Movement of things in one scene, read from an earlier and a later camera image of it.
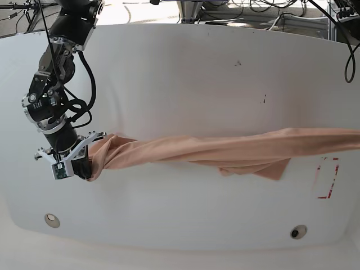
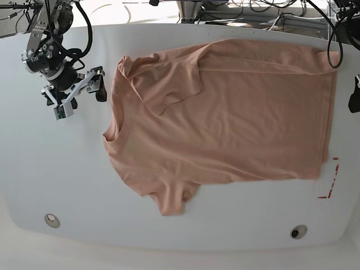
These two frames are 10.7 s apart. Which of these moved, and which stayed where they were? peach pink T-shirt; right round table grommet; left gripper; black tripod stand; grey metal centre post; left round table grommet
Moved: left gripper; peach pink T-shirt
Stayed: right round table grommet; grey metal centre post; left round table grommet; black tripod stand
